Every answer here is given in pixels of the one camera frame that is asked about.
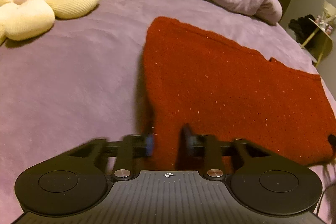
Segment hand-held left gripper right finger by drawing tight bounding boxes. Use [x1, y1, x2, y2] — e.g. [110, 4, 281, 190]
[180, 123, 266, 182]

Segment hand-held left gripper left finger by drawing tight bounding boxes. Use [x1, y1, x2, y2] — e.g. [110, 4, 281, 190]
[66, 134, 155, 182]

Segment red knit cardigan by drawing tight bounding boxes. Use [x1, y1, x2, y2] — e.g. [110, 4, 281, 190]
[140, 16, 336, 171]

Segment purple bed sheet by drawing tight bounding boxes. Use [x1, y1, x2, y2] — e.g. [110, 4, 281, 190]
[0, 0, 336, 224]

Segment pale wooden side table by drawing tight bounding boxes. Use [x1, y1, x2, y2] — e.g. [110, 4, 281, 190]
[300, 17, 336, 67]

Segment black cloth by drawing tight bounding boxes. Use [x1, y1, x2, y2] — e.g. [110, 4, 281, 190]
[288, 14, 316, 44]

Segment paper-wrapped bouquet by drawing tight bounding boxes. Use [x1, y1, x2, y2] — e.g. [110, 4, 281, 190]
[316, 0, 336, 33]

